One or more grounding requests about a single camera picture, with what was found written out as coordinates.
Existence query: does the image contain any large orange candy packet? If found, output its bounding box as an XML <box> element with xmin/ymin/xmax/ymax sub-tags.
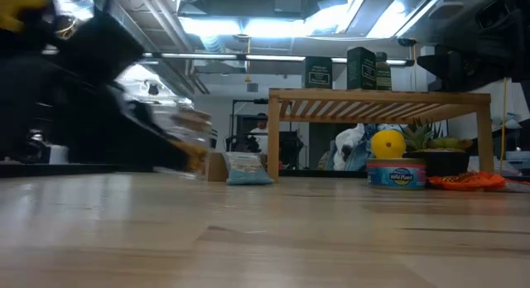
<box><xmin>426</xmin><ymin>170</ymin><xmax>507</xmax><ymax>192</ymax></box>

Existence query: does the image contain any person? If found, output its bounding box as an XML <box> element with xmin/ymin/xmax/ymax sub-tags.
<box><xmin>247</xmin><ymin>112</ymin><xmax>271</xmax><ymax>155</ymax></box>

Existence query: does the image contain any hanging yellow cord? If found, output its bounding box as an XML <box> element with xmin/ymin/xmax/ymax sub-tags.
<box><xmin>244</xmin><ymin>37</ymin><xmax>253</xmax><ymax>84</ymax></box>

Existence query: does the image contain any succulent plant in black pot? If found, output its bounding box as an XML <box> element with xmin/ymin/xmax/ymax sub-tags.
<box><xmin>400</xmin><ymin>117</ymin><xmax>474</xmax><ymax>178</ymax></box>

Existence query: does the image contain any light blue snack bag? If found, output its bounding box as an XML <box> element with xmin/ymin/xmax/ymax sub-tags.
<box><xmin>222</xmin><ymin>151</ymin><xmax>275</xmax><ymax>186</ymax></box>

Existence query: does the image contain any blue denim clothes pile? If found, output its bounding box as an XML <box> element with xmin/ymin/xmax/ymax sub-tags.
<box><xmin>329</xmin><ymin>122</ymin><xmax>409</xmax><ymax>172</ymax></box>

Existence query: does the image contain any black metal table frame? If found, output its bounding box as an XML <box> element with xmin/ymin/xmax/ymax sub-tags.
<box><xmin>0</xmin><ymin>161</ymin><xmax>369</xmax><ymax>180</ymax></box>

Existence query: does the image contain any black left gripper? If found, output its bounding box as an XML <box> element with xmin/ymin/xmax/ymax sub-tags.
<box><xmin>0</xmin><ymin>55</ymin><xmax>198</xmax><ymax>173</ymax></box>

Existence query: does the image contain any small brown cardboard box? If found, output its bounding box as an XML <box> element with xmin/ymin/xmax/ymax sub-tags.
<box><xmin>205</xmin><ymin>151</ymin><xmax>229</xmax><ymax>183</ymax></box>

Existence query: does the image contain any wooden slatted shelf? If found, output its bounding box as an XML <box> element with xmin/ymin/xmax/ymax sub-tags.
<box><xmin>267</xmin><ymin>88</ymin><xmax>496</xmax><ymax>182</ymax></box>

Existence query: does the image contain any black metal rack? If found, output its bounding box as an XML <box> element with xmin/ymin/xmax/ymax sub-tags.
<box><xmin>229</xmin><ymin>98</ymin><xmax>270</xmax><ymax>153</ymax></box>

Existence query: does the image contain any yellow lemon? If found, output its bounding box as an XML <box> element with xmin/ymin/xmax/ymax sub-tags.
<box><xmin>370</xmin><ymin>129</ymin><xmax>407</xmax><ymax>160</ymax></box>

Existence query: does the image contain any long ceiling light bar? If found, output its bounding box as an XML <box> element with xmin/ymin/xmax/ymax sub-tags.
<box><xmin>142</xmin><ymin>51</ymin><xmax>415</xmax><ymax>68</ymax></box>

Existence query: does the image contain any green-lidded oregano spice jar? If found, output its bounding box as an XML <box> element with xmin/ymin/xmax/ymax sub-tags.
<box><xmin>374</xmin><ymin>51</ymin><xmax>393</xmax><ymax>91</ymax></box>

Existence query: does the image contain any white cloth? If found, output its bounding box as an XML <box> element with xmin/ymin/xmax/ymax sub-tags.
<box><xmin>334</xmin><ymin>122</ymin><xmax>366</xmax><ymax>171</ymax></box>

